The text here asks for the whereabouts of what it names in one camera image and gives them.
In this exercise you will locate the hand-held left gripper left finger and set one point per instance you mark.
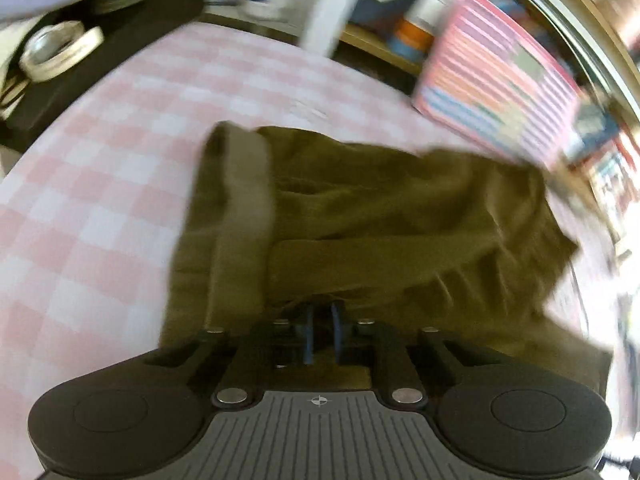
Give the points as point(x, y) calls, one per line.
point(308, 332)

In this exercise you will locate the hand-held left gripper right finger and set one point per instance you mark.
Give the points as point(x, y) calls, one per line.
point(338, 331)

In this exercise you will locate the olive brown pants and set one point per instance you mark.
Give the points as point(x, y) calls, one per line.
point(375, 200)

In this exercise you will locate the pink checkered printed desk mat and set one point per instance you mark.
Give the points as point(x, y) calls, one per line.
point(100, 185)

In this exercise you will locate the wooden shelf board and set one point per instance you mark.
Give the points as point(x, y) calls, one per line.
point(380, 47)

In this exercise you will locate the pink learning keyboard board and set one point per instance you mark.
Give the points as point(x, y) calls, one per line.
point(500, 75)

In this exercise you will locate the row of leaning books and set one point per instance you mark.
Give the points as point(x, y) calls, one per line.
point(607, 170)

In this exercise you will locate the black case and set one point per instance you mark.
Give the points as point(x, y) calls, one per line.
point(125, 25)

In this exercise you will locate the white smartwatch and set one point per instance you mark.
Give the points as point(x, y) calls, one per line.
point(57, 50)

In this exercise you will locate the white bookshelf frame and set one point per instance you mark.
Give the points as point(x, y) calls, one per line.
point(335, 5)

